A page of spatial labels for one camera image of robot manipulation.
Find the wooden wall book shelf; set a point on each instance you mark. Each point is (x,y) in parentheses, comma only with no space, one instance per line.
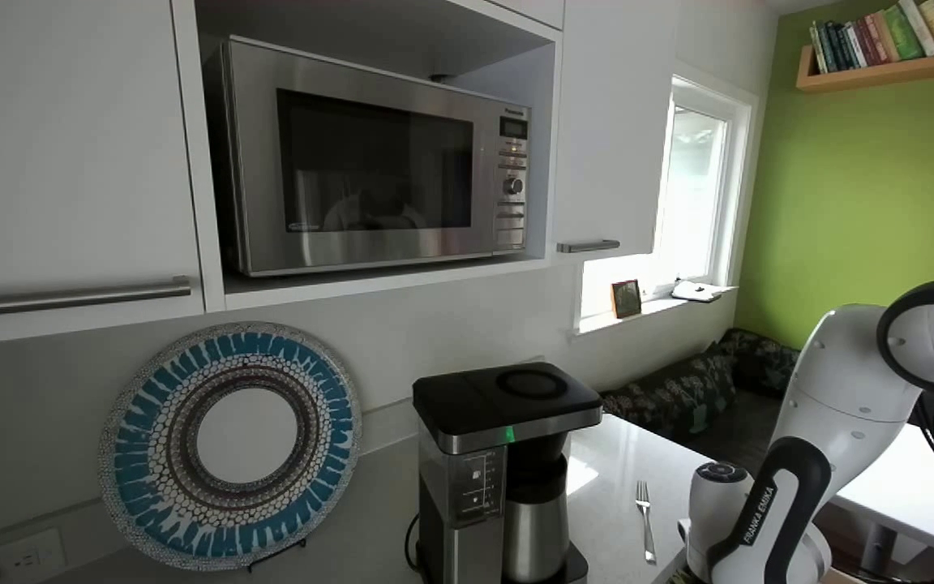
(890,72)

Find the thin green book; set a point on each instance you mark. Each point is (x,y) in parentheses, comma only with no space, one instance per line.
(817,49)

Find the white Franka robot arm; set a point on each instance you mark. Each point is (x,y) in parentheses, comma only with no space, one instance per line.
(844,400)

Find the wide white cabinet door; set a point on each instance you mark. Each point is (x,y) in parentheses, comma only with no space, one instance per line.
(67,142)

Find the small black picture frame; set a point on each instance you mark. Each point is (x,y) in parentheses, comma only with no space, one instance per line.
(628,295)

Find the blue woven round plate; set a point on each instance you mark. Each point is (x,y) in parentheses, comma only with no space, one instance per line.
(155,498)

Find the dark teal book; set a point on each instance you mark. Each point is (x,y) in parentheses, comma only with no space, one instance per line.
(834,48)

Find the stainless steel fork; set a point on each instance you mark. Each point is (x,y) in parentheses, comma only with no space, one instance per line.
(645,523)

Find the white book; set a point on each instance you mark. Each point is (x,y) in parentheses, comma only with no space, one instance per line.
(919,26)

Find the small white sill object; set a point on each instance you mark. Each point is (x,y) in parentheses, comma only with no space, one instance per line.
(696,291)

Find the black steel coffee maker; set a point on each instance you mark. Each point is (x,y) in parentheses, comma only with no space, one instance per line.
(468,474)

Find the bright green book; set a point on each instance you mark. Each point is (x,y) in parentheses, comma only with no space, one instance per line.
(898,34)

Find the stainless steel coffee carafe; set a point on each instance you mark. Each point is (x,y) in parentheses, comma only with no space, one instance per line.
(536,529)

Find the pale grey book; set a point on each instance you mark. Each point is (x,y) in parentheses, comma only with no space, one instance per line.
(853,48)

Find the narrow white cabinet door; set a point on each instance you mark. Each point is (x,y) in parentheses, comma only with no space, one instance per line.
(606,132)

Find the white wall outlet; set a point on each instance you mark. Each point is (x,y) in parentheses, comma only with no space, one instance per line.
(23,557)

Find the red book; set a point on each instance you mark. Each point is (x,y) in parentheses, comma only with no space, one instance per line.
(873,40)

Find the white framed window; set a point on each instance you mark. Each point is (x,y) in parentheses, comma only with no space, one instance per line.
(696,182)

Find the stainless steel microwave oven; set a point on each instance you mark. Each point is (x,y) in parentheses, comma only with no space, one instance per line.
(370,164)

